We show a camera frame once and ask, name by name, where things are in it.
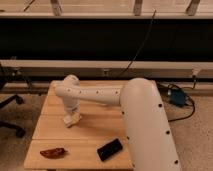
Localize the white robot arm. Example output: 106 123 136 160
54 75 182 171

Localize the blue power box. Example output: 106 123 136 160
170 90 186 107

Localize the red chili pepper toy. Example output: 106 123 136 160
40 148 66 158

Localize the black office chair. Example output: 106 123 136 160
0 62 27 139

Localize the black hanging cable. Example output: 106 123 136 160
119 9 158 77

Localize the black rectangular block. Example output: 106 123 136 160
97 138 123 161

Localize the black floor cable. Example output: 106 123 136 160
157 74 198 123

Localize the white sponge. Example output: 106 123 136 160
63 113 81 127

